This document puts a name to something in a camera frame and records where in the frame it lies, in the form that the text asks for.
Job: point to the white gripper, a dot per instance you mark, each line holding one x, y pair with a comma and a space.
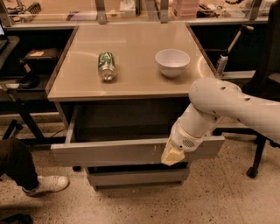
184, 138

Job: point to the grey top drawer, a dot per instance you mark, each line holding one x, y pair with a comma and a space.
109, 133

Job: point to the grey drawer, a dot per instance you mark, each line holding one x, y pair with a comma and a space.
136, 175
109, 133

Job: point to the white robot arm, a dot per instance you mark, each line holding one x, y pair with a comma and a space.
211, 100

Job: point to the grey bottom drawer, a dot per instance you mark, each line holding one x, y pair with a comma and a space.
136, 175

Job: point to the grey drawer cabinet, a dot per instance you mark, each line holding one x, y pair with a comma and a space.
134, 47

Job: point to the white bowl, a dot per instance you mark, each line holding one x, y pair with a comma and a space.
172, 62

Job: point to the white handheld tool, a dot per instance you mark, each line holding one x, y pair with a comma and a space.
223, 58

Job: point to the green soda can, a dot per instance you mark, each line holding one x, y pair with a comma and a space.
106, 66

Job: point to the black office chair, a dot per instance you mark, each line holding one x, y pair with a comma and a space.
265, 82

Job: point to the white sneaker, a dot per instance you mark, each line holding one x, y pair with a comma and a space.
48, 184

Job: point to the pink stacked trays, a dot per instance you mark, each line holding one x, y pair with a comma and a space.
185, 8

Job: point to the dark trouser leg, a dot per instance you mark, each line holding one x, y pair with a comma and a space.
16, 162

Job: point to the black box on shelf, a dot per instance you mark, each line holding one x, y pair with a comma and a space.
49, 54

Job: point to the black side desk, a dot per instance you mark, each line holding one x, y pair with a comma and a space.
15, 105

